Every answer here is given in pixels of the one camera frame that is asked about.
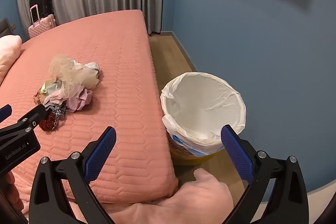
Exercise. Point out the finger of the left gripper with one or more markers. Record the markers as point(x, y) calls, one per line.
point(5, 112)
point(24, 127)

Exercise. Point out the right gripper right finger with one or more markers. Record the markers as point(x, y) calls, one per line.
point(276, 191)

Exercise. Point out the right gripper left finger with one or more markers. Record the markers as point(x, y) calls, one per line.
point(48, 200)

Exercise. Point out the dark red velvet scrunchie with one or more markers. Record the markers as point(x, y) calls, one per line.
point(51, 123)

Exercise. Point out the leopard print scrunchie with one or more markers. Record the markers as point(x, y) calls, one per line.
point(59, 112)

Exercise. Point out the lilac fabric pouch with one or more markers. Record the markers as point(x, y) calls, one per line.
point(75, 103)

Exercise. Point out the beige tulle fabric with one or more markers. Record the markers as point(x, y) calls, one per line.
point(73, 74)

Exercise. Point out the brown scrunchie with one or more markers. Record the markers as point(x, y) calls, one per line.
point(39, 98)

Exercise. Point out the light green cloth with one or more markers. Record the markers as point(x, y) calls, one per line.
point(45, 86)

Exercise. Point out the grey sock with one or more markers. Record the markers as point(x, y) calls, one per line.
point(93, 67)

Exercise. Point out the person left hand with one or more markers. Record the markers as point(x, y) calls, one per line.
point(11, 192)

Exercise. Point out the pink pillow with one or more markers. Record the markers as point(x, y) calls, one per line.
point(10, 50)

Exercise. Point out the pink suitcase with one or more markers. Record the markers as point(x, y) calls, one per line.
point(42, 24)

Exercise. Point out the pink quilted bed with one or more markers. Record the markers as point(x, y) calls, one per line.
point(139, 168)

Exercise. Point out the black suitcase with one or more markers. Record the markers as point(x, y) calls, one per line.
point(45, 7)

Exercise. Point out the white bin liner bag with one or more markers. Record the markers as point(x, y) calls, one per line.
point(196, 106)

